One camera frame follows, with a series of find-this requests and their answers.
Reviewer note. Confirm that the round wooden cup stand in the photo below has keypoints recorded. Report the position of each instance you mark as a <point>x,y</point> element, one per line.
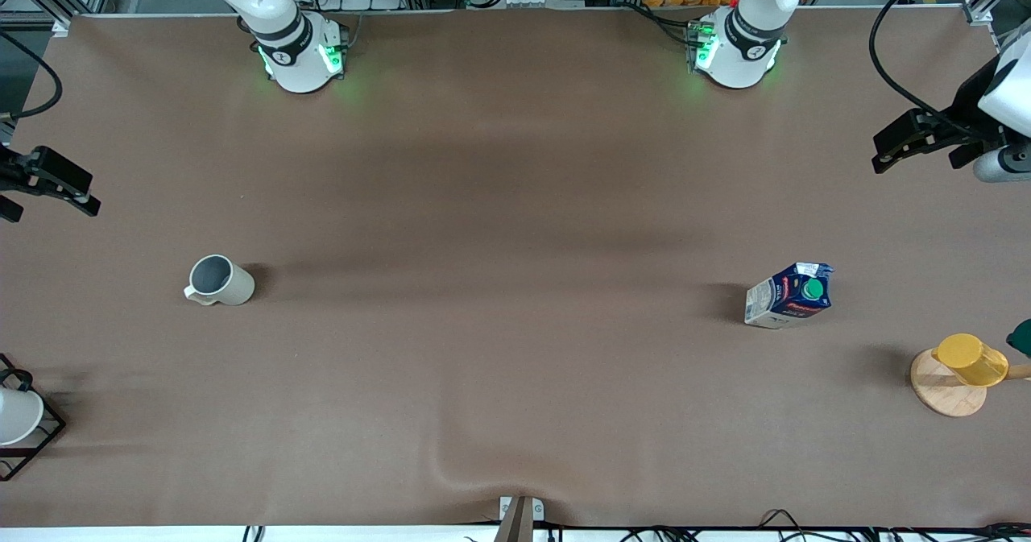
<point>946,397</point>

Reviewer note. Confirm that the large table cover sheet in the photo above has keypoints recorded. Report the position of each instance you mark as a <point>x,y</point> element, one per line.
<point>515,204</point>

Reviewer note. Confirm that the white cup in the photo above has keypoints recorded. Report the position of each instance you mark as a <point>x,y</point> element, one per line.
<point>16,417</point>

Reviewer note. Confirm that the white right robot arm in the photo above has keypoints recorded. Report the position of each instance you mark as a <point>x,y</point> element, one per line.
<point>298,59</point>

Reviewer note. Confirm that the yellow plastic cup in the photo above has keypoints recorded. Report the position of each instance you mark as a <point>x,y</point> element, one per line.
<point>970,358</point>

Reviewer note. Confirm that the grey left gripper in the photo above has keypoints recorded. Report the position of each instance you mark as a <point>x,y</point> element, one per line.
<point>964,114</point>

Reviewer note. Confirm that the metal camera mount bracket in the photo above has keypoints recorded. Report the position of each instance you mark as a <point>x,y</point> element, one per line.
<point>515,526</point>

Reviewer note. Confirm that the dark green object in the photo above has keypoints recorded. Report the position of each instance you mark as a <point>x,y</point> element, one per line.
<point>1021,339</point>

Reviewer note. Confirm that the beige ribbed mug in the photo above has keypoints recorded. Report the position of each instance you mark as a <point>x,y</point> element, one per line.
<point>229,284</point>

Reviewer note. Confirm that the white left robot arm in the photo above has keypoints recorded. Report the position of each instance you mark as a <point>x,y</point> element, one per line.
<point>741,51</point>

